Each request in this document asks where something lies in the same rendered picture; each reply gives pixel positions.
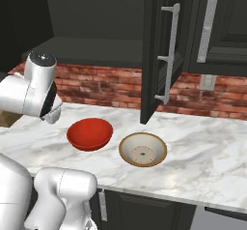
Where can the red bowl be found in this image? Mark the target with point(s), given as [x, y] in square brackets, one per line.
[90, 133]

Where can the grey appliance front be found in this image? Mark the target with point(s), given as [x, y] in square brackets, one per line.
[218, 223]

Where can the plain black cabinet door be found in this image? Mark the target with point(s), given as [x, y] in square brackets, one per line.
[22, 24]

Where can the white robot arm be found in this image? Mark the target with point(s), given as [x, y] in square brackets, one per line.
[17, 97]

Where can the black base cupboard door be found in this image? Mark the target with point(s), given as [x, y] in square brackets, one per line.
[144, 213]

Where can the black panelled cabinet door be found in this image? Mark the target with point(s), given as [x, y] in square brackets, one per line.
[228, 40]

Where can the grey wall socket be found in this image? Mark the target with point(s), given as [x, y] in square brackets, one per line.
[207, 82]

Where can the white bowl with brown rim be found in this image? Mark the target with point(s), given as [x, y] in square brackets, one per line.
[142, 150]

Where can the black wall cabinet carcass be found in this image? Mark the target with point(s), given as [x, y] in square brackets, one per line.
[96, 18]

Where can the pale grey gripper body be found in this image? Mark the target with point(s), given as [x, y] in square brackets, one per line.
[54, 112]

